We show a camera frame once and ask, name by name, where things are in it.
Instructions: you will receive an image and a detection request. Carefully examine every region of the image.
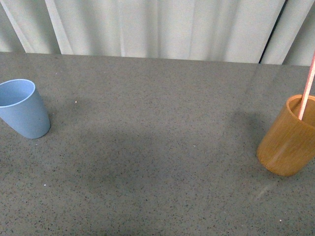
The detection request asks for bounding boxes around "light blue plastic cup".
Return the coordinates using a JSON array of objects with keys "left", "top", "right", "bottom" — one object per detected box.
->
[{"left": 0, "top": 79, "right": 50, "bottom": 139}]

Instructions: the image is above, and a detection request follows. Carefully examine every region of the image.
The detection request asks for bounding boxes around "white pleated curtain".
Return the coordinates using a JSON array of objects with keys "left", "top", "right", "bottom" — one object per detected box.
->
[{"left": 0, "top": 0, "right": 315, "bottom": 65}]

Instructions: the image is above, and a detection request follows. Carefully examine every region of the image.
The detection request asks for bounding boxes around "brown bamboo chopstick holder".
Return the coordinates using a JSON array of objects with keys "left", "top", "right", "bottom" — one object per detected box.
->
[{"left": 256, "top": 94, "right": 315, "bottom": 176}]

